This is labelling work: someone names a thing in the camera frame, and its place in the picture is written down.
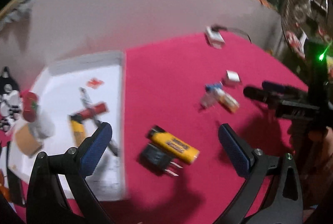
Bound yellow black pen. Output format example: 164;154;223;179
70;114;87;147

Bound clear black gel pen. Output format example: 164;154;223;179
80;87;120;157

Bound red cylindrical container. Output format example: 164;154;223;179
22;92;38;122

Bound long red lighter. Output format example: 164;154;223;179
72;102;108;120

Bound person's right hand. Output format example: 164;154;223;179
287;122;332;208

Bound brown tape roll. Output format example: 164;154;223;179
14;124;42;157

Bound patterned red cushion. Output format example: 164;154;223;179
284;29;333;79

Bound white small bottle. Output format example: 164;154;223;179
32;111;55;139

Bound clear eye drop bottle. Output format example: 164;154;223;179
212;88;239;113

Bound white usb charger plug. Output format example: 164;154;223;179
222;70;241;87

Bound black cat figure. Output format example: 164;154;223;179
1;66;22;133

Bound clear cartoon sticker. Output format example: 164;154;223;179
200;92;216;109

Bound blue binder clip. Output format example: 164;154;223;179
205;82;223;92

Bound black charger plug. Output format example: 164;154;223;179
139;143;183;177

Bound white shallow box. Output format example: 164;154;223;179
7;50;129;201

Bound yellow lighter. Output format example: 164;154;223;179
147;125;200;165

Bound red table cloth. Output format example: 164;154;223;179
0;31;323;224

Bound grey cloth on ledge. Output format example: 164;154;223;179
1;0;35;30

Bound black power cable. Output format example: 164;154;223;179
211;24;252;44

